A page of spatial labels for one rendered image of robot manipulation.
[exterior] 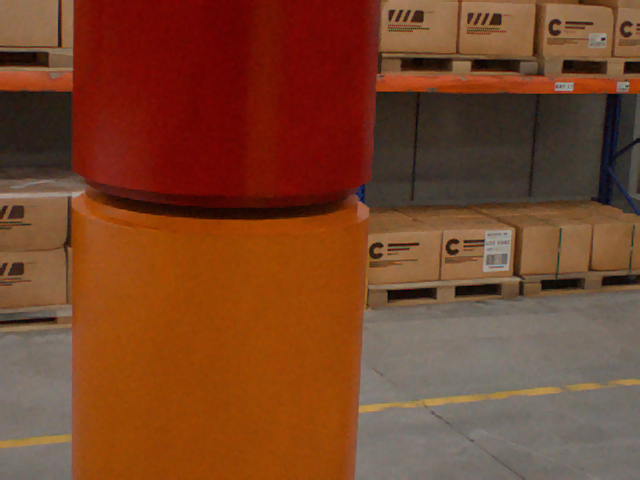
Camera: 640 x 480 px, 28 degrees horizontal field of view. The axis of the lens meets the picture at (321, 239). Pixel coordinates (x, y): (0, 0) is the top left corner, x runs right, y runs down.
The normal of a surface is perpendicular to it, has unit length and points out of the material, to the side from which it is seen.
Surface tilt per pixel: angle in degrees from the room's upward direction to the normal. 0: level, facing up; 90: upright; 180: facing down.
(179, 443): 90
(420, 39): 92
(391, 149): 90
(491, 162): 90
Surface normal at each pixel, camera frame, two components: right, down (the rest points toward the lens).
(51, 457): 0.04, -0.98
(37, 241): 0.38, 0.22
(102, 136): -0.75, 0.11
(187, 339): -0.06, 0.21
